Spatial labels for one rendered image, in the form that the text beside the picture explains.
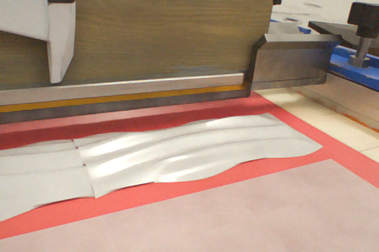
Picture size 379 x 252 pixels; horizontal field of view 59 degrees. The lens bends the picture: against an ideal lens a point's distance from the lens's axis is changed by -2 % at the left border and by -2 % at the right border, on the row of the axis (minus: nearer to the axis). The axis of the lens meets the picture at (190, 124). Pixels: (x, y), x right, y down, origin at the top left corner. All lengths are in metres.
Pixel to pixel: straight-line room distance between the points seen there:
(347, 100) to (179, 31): 0.18
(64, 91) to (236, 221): 0.14
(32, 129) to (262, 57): 0.20
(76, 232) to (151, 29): 0.15
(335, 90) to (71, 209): 0.28
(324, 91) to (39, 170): 0.28
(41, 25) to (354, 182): 0.22
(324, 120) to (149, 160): 0.18
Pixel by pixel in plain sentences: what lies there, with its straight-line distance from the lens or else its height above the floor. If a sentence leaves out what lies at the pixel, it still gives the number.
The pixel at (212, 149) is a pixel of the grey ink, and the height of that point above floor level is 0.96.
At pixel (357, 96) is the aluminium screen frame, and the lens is 0.36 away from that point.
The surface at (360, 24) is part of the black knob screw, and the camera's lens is 0.36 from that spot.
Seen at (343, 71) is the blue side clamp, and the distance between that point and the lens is 0.36.
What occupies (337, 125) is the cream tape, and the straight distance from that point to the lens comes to 0.34.
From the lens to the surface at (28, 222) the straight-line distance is 0.19.
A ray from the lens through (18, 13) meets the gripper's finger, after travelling 0.22.
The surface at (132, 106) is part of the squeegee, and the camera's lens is 0.28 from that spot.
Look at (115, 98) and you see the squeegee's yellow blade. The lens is 0.28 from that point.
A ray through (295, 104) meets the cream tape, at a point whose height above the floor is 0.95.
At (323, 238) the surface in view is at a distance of 0.19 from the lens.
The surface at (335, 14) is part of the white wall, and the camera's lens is 2.63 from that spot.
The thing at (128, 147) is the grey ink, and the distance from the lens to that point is 0.24.
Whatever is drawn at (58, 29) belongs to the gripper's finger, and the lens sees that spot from 0.22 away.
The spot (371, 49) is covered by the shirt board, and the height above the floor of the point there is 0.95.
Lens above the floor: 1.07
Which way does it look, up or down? 25 degrees down
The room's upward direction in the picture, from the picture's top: 6 degrees clockwise
